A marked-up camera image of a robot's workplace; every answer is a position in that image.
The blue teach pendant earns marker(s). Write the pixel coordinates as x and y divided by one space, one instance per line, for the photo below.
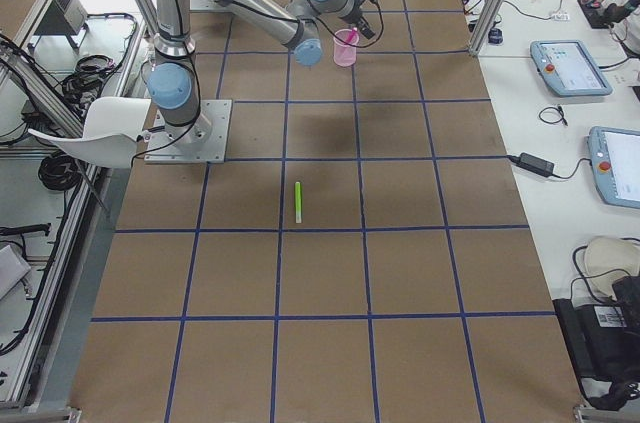
614 155
567 68

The blue teach pendant far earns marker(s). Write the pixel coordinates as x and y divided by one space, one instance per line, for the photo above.
567 68

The pink pen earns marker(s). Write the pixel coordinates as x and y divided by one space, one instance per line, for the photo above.
351 36

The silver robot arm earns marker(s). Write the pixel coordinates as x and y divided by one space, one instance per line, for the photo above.
174 85

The black power adapter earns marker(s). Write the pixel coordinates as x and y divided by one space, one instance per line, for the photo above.
532 164

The pink mesh cup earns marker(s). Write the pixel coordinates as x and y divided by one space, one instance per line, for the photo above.
343 55

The blue teach pendant near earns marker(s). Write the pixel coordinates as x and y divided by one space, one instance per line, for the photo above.
614 155

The green pen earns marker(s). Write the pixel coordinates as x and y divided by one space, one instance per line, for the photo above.
298 209

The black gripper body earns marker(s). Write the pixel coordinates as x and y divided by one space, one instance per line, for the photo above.
361 24

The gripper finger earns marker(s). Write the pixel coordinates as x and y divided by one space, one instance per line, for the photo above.
366 30

